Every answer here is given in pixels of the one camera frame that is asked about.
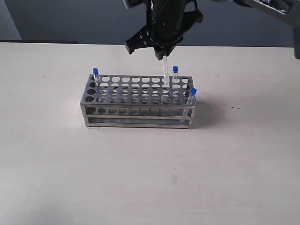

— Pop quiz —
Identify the blue capped tube second row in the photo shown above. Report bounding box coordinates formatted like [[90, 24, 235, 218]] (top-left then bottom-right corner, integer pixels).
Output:
[[162, 55, 170, 90]]

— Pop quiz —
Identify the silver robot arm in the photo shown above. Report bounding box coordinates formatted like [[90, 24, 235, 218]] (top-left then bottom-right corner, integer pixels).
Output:
[[124, 0, 300, 60]]

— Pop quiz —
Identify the stainless steel test tube rack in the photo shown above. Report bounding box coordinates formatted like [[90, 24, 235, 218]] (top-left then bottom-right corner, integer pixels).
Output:
[[80, 75, 196, 129]]

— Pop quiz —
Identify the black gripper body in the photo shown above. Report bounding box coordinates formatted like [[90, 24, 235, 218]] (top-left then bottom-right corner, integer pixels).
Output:
[[147, 0, 203, 46]]

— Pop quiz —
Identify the blue capped tube back row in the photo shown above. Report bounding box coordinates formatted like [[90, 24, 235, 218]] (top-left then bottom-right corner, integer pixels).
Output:
[[172, 66, 179, 89]]

